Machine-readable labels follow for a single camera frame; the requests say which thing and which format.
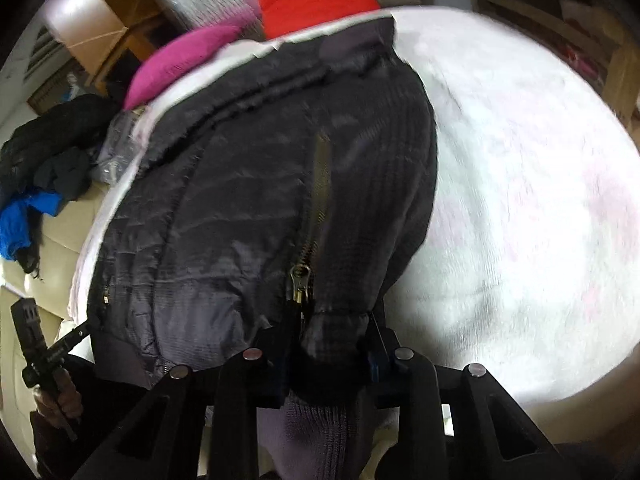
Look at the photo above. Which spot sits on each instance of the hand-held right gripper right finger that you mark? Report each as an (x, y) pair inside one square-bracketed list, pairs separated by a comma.
[(415, 400)]

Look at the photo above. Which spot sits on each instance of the white blanket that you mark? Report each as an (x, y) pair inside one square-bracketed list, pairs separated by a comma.
[(525, 185)]

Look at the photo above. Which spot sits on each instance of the black down coat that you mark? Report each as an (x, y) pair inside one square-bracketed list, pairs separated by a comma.
[(55, 130)]

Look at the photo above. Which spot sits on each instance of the person's left hand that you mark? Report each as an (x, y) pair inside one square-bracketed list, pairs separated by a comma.
[(70, 397)]

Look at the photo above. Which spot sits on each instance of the person's left forearm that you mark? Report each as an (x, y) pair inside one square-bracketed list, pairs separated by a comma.
[(45, 452)]

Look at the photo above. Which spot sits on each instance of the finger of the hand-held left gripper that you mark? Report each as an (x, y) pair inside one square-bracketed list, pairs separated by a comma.
[(75, 337)]

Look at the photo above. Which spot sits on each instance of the grey garment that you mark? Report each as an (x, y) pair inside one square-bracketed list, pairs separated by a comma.
[(117, 150)]

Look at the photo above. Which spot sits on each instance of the pink cushion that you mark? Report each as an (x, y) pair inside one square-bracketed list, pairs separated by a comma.
[(185, 57)]

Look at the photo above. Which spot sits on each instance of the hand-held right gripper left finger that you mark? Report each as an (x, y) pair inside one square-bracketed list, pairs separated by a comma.
[(240, 400)]

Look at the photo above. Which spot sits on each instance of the wooden pillar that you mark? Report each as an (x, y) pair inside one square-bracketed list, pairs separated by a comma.
[(90, 25)]

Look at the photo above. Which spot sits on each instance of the dark quilted jacket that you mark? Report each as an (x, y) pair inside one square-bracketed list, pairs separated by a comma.
[(225, 210)]

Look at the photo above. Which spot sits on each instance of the blue jacket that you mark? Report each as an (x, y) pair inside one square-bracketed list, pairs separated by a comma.
[(20, 220)]

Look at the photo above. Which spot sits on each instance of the cream leather sofa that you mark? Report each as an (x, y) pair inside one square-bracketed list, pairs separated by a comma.
[(50, 270)]

